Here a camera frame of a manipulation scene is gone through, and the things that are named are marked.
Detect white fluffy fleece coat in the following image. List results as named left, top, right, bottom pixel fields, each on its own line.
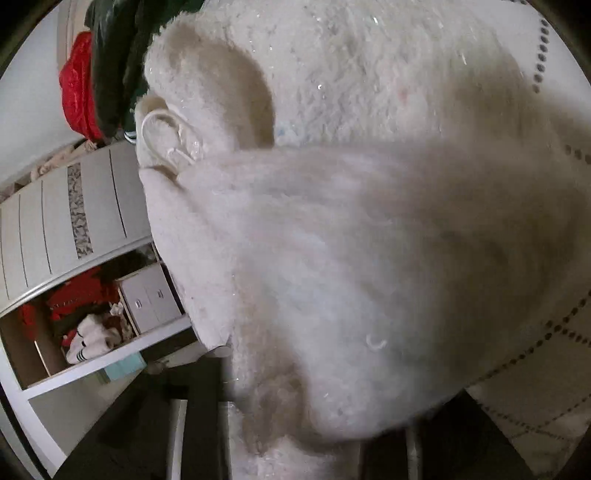
left=134, top=0, right=591, bottom=480

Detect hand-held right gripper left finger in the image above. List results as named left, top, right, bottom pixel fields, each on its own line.
left=53, top=355, right=232, bottom=480

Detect white striped socks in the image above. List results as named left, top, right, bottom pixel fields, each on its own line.
left=64, top=314, right=117, bottom=365

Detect cream quilted bed cover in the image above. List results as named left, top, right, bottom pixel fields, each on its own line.
left=464, top=0, right=591, bottom=480

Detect red puffy jacket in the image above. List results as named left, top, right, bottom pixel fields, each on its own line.
left=58, top=31, right=105, bottom=142

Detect grey drawer box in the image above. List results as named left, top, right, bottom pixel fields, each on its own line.
left=119, top=265, right=184, bottom=334

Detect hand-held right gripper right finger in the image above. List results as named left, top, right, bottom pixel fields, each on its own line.
left=359, top=391, right=551, bottom=480

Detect dark green jacket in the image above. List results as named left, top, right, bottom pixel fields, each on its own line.
left=85, top=0, right=205, bottom=140

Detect red folded clothes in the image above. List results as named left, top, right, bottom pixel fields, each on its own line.
left=17, top=267, right=122, bottom=344

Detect teal box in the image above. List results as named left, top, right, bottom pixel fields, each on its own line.
left=102, top=354, right=147, bottom=385

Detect grey sliding wardrobe door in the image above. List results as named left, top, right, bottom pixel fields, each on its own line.
left=0, top=140, right=154, bottom=315

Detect white wardrobe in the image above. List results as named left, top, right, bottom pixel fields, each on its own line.
left=0, top=138, right=200, bottom=402

